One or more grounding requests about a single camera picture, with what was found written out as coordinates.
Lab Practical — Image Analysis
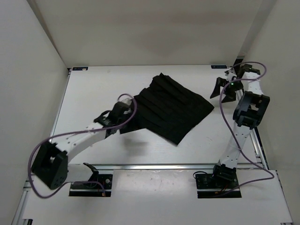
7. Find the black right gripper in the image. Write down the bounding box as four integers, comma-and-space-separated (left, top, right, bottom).
210, 77, 244, 103

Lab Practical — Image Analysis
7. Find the black pleated skirt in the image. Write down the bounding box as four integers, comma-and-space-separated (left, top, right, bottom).
120, 74, 214, 145

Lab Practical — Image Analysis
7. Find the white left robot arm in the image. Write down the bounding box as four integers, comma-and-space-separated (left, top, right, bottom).
31, 99, 137, 190

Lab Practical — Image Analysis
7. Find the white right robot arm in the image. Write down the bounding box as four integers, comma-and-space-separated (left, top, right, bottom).
210, 61, 270, 188

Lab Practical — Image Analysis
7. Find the right blue label sticker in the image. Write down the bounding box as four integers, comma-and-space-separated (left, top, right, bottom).
211, 65, 227, 69

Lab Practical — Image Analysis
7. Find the blue label sticker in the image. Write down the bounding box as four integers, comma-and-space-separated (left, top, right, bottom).
211, 65, 227, 69
72, 67, 88, 71

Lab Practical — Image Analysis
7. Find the left blue label sticker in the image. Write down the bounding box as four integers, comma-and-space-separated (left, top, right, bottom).
72, 67, 88, 71

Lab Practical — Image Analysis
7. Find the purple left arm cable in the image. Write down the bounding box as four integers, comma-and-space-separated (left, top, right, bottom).
27, 93, 138, 199

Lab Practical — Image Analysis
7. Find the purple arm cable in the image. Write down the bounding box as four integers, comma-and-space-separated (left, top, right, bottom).
219, 61, 275, 195
27, 93, 138, 199

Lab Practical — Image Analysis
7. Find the front aluminium rail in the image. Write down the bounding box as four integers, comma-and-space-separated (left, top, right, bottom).
92, 164, 214, 170

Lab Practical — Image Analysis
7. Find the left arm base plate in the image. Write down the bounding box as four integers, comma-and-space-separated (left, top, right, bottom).
66, 163, 113, 197

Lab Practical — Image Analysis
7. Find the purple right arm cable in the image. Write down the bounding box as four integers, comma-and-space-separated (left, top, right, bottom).
219, 61, 275, 195

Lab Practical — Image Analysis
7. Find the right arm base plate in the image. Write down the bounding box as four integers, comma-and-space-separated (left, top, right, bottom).
193, 171, 242, 199

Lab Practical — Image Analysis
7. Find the left aluminium frame rail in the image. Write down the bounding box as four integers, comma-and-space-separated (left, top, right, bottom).
11, 180, 33, 225

